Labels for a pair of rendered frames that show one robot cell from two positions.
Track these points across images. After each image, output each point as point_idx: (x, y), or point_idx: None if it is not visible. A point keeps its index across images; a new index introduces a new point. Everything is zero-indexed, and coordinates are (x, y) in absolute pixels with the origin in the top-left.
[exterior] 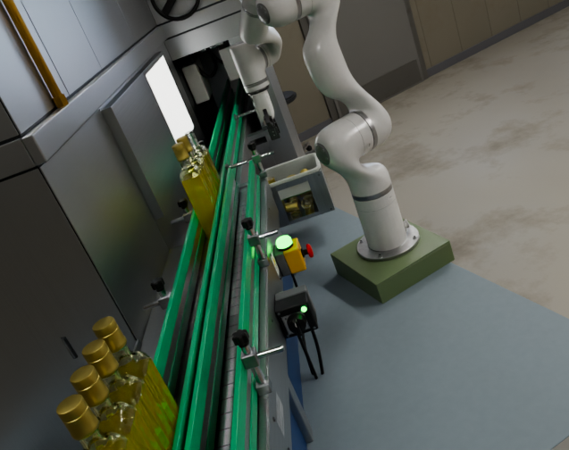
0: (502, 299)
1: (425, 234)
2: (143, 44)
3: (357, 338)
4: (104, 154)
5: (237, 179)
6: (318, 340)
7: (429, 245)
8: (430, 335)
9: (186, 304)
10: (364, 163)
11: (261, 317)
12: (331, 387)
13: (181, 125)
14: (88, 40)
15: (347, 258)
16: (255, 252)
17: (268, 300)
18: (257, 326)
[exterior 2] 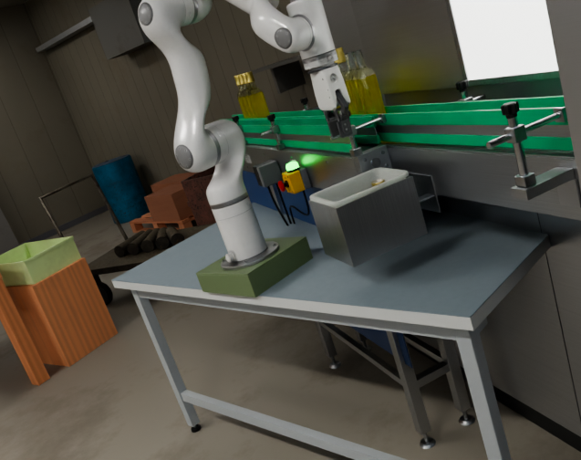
0: (173, 280)
1: (216, 270)
2: None
3: None
4: (346, 20)
5: (406, 145)
6: (301, 231)
7: (212, 266)
8: (221, 256)
9: None
10: (219, 175)
11: (264, 146)
12: (278, 224)
13: (520, 46)
14: None
15: (286, 239)
16: (285, 140)
17: (266, 150)
18: (260, 142)
